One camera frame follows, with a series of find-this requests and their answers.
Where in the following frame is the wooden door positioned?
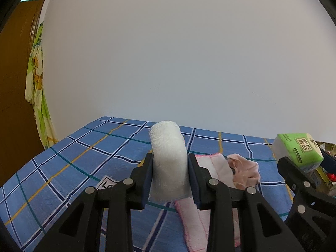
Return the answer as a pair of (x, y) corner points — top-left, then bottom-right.
(0, 0), (57, 187)

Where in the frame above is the green floral hanging cloth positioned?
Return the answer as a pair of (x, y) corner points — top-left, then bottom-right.
(25, 22), (59, 150)

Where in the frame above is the white printed label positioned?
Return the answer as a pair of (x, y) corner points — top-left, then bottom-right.
(97, 175), (118, 191)

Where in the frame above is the green tissue pack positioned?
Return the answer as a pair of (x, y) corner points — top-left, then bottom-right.
(272, 133), (324, 174)

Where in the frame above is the white towel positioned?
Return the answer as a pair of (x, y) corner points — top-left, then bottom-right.
(149, 120), (191, 202)

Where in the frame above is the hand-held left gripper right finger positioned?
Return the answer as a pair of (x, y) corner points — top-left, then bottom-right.
(188, 154), (300, 252)

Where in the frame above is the gold metal tin box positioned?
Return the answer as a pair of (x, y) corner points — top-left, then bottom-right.
(312, 140), (336, 197)

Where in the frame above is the blue plaid bed sheet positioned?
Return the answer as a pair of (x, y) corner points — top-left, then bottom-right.
(0, 116), (336, 252)

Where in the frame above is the pink trimmed towel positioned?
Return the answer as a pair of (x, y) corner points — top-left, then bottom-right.
(175, 154), (242, 251)

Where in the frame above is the pale pink cloth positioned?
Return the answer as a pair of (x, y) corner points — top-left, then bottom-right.
(227, 154), (261, 189)

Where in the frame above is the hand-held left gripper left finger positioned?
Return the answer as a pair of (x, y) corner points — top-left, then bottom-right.
(34, 152), (154, 252)

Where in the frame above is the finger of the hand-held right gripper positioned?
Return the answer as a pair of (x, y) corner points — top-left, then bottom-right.
(277, 156), (336, 226)
(321, 149), (336, 170)

